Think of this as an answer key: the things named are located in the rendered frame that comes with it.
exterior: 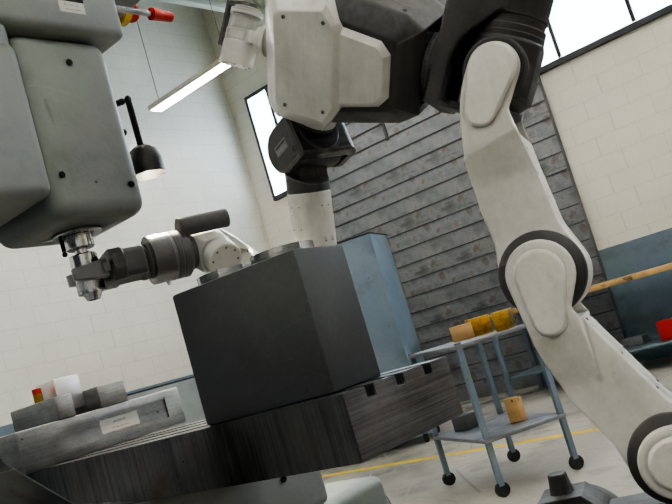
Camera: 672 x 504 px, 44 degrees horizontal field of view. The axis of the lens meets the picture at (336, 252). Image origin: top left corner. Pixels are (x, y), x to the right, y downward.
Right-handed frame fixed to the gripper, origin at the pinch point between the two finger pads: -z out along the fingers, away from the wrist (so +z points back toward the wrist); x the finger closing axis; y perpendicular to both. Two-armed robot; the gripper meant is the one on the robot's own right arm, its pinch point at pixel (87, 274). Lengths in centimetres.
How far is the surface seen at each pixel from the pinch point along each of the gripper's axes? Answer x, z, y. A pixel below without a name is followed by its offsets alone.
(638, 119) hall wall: -408, 644, -100
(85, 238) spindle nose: 2.3, 0.8, -5.8
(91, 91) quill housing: 8.1, 7.1, -29.5
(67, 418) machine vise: -7.5, -8.1, 22.4
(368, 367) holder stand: 46, 22, 28
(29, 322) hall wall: -743, 94, -92
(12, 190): 17.5, -11.1, -11.9
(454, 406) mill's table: 49, 31, 37
